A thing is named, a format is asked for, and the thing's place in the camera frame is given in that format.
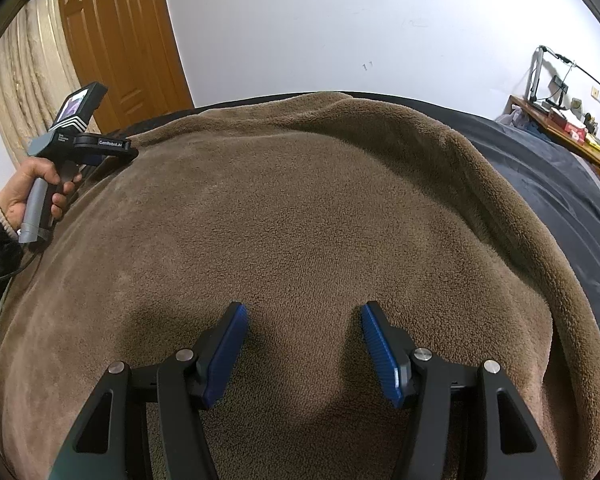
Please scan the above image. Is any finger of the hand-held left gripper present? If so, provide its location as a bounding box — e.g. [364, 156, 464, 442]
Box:
[74, 134, 140, 167]

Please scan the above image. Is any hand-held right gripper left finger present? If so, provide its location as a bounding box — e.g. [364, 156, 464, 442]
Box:
[50, 301, 248, 480]

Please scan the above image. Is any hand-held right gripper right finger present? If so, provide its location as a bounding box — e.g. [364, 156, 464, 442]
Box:
[360, 301, 563, 480]

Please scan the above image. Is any brown fleece garment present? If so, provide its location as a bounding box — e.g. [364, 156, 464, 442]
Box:
[0, 91, 600, 480]

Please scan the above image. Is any person's left hand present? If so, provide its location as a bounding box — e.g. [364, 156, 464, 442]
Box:
[2, 156, 82, 234]

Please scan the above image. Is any cream curtain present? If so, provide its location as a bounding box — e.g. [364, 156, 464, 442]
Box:
[0, 0, 89, 182]

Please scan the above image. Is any wooden door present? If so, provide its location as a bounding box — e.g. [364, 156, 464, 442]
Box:
[57, 0, 194, 134]

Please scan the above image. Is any clear plastic bag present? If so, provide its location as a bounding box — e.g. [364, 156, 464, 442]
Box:
[495, 106, 537, 133]

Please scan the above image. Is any red box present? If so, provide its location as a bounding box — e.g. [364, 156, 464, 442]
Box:
[549, 109, 588, 145]

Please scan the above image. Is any black desk lamp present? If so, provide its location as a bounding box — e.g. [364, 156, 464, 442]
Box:
[529, 45, 600, 107]

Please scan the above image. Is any black cable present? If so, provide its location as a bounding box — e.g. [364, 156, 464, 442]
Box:
[0, 244, 46, 289]

